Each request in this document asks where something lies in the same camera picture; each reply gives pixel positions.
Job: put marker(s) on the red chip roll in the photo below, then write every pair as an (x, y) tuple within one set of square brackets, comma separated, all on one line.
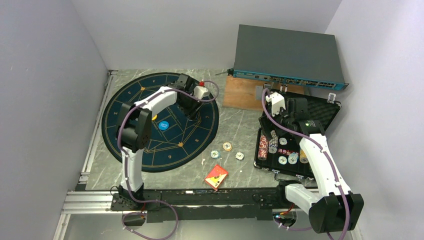
[(262, 148)]

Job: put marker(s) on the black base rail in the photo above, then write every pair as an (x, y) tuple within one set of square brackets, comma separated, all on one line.
[(206, 204)]

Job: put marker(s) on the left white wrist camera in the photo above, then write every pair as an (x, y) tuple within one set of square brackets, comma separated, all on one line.
[(200, 91)]

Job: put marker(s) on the grey network switch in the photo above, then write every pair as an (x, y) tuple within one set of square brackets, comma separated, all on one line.
[(286, 56)]

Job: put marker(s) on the wooden board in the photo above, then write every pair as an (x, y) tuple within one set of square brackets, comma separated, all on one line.
[(243, 94)]

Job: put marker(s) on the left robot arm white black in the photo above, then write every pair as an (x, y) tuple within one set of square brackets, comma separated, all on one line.
[(134, 130)]

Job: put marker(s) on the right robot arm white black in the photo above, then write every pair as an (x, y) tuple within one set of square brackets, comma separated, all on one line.
[(334, 208)]

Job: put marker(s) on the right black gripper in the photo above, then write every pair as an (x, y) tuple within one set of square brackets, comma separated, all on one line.
[(285, 113)]

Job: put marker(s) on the red playing card box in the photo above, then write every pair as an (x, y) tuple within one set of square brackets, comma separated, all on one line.
[(216, 177)]

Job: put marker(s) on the yellow 50 chip stack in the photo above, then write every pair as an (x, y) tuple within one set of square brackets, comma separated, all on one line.
[(227, 146)]

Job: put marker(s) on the black poker chip case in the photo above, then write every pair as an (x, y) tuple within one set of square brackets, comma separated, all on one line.
[(289, 158)]

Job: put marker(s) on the blue grey chip roll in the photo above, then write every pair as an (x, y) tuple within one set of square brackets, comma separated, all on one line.
[(273, 143)]

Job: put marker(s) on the blue round blind button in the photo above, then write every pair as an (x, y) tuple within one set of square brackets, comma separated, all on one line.
[(163, 125)]

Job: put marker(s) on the aluminium frame rail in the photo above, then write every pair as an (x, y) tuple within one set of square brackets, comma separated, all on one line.
[(79, 200)]

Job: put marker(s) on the light blue 10 chip stack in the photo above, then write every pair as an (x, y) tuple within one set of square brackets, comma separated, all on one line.
[(215, 154)]

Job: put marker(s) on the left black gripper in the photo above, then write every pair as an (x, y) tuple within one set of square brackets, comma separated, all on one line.
[(191, 113)]

